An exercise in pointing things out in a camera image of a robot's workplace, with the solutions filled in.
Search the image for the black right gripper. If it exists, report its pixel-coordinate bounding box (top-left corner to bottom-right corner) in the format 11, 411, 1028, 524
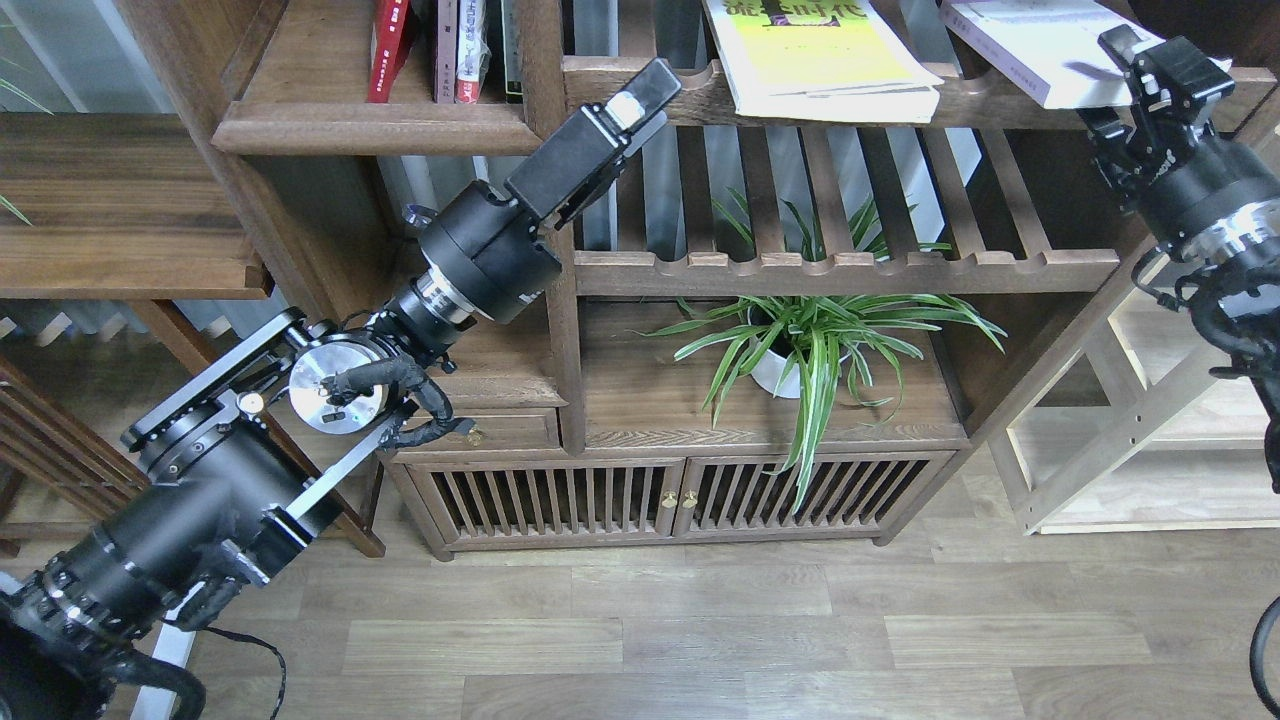
1079, 24, 1279, 265

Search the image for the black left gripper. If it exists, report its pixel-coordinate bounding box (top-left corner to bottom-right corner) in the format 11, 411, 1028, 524
419, 58, 684, 324

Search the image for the white lavender book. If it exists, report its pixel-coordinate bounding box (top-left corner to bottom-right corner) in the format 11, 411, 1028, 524
938, 0, 1233, 110

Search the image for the red cover book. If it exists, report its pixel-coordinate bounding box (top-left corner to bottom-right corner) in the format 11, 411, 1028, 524
366, 1, 419, 104

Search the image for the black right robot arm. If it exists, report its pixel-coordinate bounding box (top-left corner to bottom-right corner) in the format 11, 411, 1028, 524
1080, 24, 1279, 475

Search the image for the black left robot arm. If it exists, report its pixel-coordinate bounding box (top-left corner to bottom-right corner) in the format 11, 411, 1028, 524
3, 58, 682, 719

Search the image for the light wooden shelf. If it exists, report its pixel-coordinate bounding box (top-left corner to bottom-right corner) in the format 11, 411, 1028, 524
988, 129, 1280, 537

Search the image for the dark upright book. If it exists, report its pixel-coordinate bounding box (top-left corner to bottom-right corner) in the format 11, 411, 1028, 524
499, 0, 524, 104

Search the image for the yellow cover book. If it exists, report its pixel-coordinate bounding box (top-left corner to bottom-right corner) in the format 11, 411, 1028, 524
704, 1, 942, 124

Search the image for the red white upright book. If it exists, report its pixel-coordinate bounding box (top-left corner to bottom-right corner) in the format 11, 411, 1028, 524
454, 0, 490, 105

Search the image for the dark wooden bookshelf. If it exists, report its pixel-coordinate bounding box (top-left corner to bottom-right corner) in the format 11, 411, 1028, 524
118, 0, 1280, 562

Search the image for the green spider plant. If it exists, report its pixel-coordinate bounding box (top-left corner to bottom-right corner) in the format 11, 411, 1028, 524
628, 188, 1009, 515

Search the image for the white plant pot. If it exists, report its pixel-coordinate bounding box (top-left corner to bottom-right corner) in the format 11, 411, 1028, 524
748, 307, 852, 398

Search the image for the left slatted cabinet door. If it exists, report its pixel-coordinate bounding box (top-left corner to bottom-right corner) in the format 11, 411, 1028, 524
401, 457, 685, 556

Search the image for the slatted cabinet door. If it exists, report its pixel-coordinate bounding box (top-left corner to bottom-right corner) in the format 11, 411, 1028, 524
675, 450, 957, 539
401, 457, 685, 556

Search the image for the right slatted cabinet door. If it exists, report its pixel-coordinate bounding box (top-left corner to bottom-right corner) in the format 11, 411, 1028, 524
675, 450, 957, 539

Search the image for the dark slatted wooden chair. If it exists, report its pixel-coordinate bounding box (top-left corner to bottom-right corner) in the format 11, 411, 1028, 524
1, 359, 150, 559

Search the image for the white stand leg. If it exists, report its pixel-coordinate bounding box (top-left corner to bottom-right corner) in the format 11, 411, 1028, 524
129, 609, 195, 719

